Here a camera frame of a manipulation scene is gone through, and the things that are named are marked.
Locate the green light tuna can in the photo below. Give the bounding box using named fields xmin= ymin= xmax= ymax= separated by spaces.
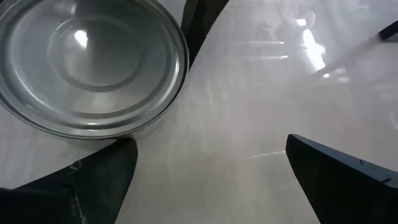
xmin=0 ymin=0 xmax=190 ymax=140

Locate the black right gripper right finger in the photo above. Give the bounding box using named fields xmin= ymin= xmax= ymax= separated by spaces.
xmin=285 ymin=133 xmax=398 ymax=224

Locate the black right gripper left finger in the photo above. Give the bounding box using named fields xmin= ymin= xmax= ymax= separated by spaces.
xmin=0 ymin=138 xmax=139 ymax=224

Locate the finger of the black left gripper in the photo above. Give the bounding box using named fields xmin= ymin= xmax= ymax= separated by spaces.
xmin=180 ymin=0 xmax=230 ymax=68

